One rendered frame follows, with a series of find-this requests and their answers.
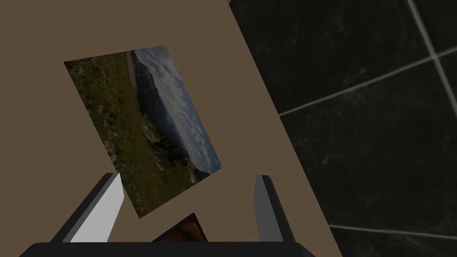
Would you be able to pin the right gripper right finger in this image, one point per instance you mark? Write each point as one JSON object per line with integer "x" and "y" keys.
{"x": 268, "y": 210}

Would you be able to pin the mountain landscape wall picture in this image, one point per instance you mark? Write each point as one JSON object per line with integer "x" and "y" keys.
{"x": 146, "y": 125}

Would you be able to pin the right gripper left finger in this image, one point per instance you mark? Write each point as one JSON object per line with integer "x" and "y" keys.
{"x": 96, "y": 213}

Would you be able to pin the dark brown wooden furniture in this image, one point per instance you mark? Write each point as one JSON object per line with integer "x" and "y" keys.
{"x": 185, "y": 232}

